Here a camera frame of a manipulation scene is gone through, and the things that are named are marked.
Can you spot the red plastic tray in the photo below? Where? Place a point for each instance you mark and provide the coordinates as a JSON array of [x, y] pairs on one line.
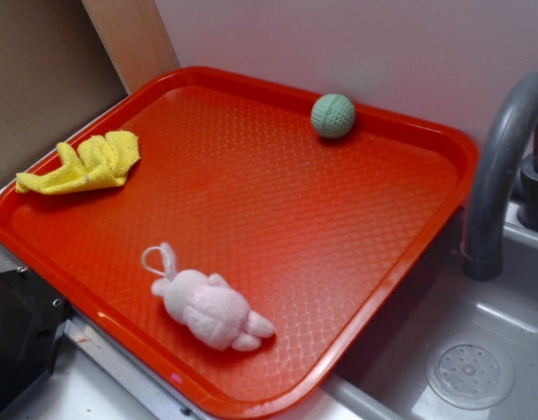
[[315, 234]]

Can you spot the pink plush bunny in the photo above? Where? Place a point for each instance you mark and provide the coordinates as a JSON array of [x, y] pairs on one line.
[[215, 314]]

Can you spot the sink drain strainer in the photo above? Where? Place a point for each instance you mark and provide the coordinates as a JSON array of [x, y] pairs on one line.
[[469, 373]]

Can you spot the yellow cloth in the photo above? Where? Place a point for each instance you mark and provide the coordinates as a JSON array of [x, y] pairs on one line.
[[98, 162]]

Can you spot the dark faucet handle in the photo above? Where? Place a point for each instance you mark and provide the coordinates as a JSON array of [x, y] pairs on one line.
[[528, 210]]

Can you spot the grey toy faucet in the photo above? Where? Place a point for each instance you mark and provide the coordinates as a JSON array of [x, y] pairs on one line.
[[497, 177]]

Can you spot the brown cardboard panel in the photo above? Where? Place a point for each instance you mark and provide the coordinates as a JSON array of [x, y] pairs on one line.
[[55, 77]]

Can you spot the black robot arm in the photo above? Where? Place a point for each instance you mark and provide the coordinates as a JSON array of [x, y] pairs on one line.
[[32, 322]]

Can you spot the wooden board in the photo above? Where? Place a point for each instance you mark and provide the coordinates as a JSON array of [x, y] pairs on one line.
[[135, 39]]

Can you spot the grey toy sink basin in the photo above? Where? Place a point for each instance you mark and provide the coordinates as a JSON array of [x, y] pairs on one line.
[[383, 375]]

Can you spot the green dimpled ball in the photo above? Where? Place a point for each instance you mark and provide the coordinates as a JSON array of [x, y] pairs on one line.
[[333, 116]]

